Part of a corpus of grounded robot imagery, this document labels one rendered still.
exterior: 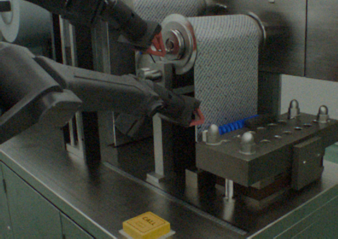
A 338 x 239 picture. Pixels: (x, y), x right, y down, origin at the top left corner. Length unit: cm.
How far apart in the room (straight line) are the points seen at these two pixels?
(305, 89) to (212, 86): 300
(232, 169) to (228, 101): 24
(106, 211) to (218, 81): 42
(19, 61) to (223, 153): 55
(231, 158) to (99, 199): 34
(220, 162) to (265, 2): 53
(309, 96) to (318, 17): 287
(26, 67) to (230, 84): 69
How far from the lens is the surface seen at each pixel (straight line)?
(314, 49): 116
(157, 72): 102
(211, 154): 94
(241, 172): 90
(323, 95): 391
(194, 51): 98
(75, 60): 119
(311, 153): 104
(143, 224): 86
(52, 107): 47
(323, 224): 113
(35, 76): 48
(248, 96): 115
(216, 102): 105
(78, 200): 104
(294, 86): 406
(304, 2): 117
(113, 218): 94
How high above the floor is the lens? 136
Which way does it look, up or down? 15 degrees down
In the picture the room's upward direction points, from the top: 1 degrees counter-clockwise
